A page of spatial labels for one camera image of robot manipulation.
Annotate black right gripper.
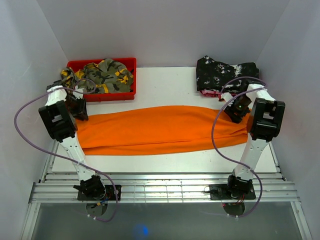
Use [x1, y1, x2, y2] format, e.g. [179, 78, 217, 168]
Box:
[224, 95, 252, 126]

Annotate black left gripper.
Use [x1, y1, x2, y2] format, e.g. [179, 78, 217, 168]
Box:
[64, 95, 88, 122]

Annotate orange trousers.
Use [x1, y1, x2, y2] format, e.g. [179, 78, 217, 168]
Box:
[76, 105, 248, 156]

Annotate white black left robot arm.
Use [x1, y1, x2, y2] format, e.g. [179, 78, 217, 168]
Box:
[38, 80, 106, 200]

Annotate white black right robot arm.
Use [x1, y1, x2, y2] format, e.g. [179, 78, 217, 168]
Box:
[224, 81, 286, 200]

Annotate pink folded trousers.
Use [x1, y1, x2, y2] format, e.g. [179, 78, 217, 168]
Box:
[199, 89, 226, 98]

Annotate camouflage trousers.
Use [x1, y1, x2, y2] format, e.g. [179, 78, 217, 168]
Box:
[60, 58, 134, 94]

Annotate black white patterned trousers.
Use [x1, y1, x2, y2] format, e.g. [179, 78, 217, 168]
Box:
[196, 55, 260, 93]

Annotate red plastic bin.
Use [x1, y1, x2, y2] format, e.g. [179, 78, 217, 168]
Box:
[66, 57, 137, 102]

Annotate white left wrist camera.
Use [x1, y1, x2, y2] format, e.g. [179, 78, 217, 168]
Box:
[72, 88, 87, 99]

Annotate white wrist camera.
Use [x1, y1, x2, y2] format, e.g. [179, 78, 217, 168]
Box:
[72, 88, 87, 99]
[218, 92, 235, 102]

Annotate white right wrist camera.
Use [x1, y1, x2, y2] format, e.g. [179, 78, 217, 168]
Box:
[218, 92, 235, 102]

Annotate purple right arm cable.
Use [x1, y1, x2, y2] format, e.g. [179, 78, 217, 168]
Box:
[202, 76, 268, 219]

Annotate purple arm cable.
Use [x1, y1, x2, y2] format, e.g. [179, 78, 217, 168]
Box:
[202, 76, 268, 219]
[13, 78, 119, 223]

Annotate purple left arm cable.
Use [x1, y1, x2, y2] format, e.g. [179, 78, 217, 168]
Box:
[13, 78, 119, 223]

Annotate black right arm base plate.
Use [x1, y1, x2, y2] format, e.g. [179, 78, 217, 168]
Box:
[208, 183, 256, 201]

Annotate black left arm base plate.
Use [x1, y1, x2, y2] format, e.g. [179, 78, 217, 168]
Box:
[76, 184, 122, 201]

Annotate aluminium frame rail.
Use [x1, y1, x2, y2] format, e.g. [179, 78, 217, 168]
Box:
[29, 172, 300, 204]

